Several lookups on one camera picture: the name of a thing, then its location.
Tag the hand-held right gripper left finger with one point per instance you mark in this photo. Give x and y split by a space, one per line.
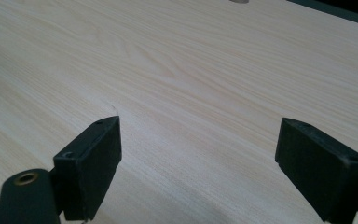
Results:
88 168

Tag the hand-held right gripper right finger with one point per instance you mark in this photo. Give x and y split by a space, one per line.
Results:
320 168

